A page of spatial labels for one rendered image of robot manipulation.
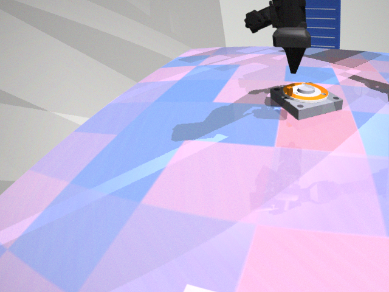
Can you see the orange round plate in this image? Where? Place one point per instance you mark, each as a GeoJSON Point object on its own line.
{"type": "Point", "coordinates": [320, 94]}

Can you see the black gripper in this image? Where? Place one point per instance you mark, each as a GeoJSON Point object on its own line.
{"type": "Point", "coordinates": [292, 35]}

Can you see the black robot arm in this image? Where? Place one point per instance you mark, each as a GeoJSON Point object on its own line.
{"type": "Point", "coordinates": [256, 20]}

